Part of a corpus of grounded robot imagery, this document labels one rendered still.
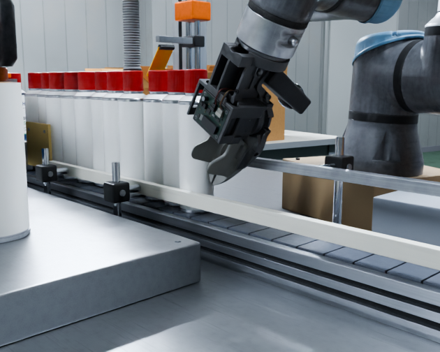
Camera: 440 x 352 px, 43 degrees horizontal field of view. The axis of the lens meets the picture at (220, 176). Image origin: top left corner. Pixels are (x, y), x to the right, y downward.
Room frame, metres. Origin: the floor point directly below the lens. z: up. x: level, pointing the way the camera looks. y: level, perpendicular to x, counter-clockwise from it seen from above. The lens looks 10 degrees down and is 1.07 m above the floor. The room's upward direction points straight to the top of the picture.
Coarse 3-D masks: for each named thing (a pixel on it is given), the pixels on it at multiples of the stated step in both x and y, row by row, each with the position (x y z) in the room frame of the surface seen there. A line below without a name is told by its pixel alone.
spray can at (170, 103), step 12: (168, 72) 0.84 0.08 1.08; (180, 72) 0.83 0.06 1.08; (168, 84) 0.84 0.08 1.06; (180, 84) 0.83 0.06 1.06; (168, 96) 0.83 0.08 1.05; (180, 96) 0.83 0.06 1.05; (168, 108) 0.82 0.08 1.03; (168, 120) 0.82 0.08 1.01; (168, 132) 0.82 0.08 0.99; (168, 144) 0.82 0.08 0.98; (168, 156) 0.83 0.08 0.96; (168, 168) 0.83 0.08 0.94; (168, 180) 0.83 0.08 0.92; (168, 204) 0.83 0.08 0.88
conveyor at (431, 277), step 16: (96, 192) 0.94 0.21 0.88; (160, 208) 0.81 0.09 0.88; (176, 208) 0.81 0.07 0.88; (224, 224) 0.72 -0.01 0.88; (240, 224) 0.72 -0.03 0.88; (256, 224) 0.72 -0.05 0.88; (272, 240) 0.65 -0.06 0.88; (288, 240) 0.64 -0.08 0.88; (304, 240) 0.64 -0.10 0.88; (320, 240) 0.64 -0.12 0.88; (336, 256) 0.58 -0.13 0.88; (352, 256) 0.58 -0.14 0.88; (368, 256) 0.59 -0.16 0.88; (384, 256) 0.58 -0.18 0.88; (384, 272) 0.54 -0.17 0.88; (400, 272) 0.53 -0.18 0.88; (416, 272) 0.53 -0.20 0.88; (432, 272) 0.53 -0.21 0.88
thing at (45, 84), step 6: (48, 72) 1.14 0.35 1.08; (42, 78) 1.14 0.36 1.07; (48, 78) 1.14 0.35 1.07; (42, 84) 1.14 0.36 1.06; (48, 84) 1.13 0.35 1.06; (42, 90) 1.14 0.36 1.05; (48, 90) 1.14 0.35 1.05; (42, 96) 1.13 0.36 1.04; (42, 102) 1.13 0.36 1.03; (42, 108) 1.13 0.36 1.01; (42, 114) 1.13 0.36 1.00; (42, 120) 1.13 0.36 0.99
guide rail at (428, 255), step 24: (72, 168) 1.00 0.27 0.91; (144, 192) 0.83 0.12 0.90; (168, 192) 0.79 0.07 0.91; (192, 192) 0.76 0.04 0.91; (240, 216) 0.68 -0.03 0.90; (264, 216) 0.65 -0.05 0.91; (288, 216) 0.63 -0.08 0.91; (336, 240) 0.58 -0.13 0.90; (360, 240) 0.56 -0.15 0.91; (384, 240) 0.54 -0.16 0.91; (408, 240) 0.52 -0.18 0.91; (432, 264) 0.50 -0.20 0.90
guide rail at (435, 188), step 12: (264, 168) 0.76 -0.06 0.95; (276, 168) 0.74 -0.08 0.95; (288, 168) 0.72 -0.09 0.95; (300, 168) 0.71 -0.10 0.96; (312, 168) 0.70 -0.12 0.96; (324, 168) 0.68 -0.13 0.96; (336, 168) 0.68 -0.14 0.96; (336, 180) 0.67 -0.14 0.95; (348, 180) 0.66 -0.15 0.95; (360, 180) 0.64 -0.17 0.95; (372, 180) 0.63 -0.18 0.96; (384, 180) 0.62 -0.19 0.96; (396, 180) 0.61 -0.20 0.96; (408, 180) 0.60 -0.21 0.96; (420, 180) 0.60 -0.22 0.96; (420, 192) 0.59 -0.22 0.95; (432, 192) 0.58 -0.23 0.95
